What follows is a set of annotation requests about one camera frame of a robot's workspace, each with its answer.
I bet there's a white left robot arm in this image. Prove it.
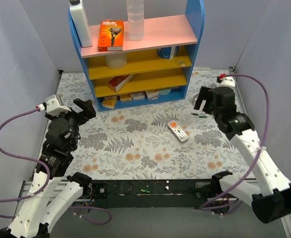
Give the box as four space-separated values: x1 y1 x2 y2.
0 95 96 238

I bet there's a white plastic bottle black cap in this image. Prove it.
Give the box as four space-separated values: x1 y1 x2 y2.
69 0 93 48

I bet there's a yellow wrapped sponge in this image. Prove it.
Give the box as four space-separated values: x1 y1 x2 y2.
119 93 133 102

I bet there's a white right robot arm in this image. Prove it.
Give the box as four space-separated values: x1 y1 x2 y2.
194 86 291 224

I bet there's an orange Gillette razor box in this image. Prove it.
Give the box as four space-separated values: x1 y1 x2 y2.
98 20 124 52

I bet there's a beige paper towel roll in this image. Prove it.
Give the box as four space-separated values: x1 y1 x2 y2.
105 53 127 69

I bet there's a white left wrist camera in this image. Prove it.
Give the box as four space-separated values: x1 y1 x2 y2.
36 94 71 117

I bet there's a floral patterned table mat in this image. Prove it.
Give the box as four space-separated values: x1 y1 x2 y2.
66 69 248 179

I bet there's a clear plastic water bottle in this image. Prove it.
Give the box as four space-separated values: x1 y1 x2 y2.
126 0 144 41

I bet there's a silver toothpaste box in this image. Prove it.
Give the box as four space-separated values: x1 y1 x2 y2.
189 86 213 105

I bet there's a red tea box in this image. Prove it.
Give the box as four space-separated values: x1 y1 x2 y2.
108 74 137 92

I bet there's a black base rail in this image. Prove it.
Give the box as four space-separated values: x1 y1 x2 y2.
63 178 237 211

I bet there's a blue and yellow shelf unit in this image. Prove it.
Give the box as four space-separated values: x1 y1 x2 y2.
68 0 205 111

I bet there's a red and white sponge pack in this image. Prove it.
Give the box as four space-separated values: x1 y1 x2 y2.
145 89 160 101

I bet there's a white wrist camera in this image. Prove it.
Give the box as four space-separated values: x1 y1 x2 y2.
217 74 235 88
36 94 71 117

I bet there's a white air conditioner remote control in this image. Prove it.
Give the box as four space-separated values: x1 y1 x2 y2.
168 120 189 142

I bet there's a green teal sponge pack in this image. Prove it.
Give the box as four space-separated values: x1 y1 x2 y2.
159 88 171 96

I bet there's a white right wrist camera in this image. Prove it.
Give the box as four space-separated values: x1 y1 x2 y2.
217 74 235 88

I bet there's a white wrapped sponge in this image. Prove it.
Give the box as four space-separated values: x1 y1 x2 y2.
130 91 145 101

